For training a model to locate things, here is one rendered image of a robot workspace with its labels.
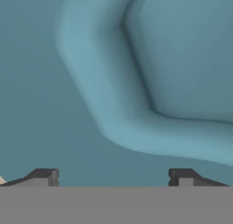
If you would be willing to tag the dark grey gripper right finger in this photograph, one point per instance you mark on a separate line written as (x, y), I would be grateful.
(185, 176)

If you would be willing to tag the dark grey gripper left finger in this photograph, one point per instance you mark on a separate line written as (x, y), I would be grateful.
(42, 176)

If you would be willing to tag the beige bread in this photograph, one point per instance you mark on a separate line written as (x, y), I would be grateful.
(1, 181)

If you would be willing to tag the teal blue plate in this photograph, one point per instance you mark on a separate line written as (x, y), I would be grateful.
(170, 66)

